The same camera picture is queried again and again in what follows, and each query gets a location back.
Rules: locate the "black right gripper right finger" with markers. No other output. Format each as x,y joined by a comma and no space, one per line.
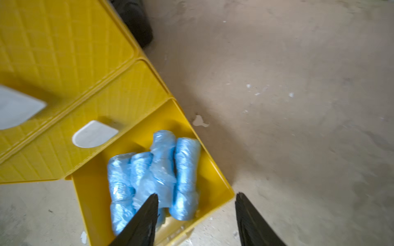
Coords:
253,228

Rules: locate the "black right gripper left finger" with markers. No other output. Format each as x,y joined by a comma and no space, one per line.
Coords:
141,230

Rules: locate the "blue trash bag roll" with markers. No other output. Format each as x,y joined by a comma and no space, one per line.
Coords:
121,192
160,177
186,198
140,178

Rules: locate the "yellow bottom drawer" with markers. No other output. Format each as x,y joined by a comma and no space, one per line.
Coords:
92,189

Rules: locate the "yellow drawer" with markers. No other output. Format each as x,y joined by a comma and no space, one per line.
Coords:
89,128
57,51
92,189

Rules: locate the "yellow top drawer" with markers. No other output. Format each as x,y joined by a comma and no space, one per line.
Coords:
57,51

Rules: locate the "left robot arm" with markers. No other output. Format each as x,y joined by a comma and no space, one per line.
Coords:
134,16

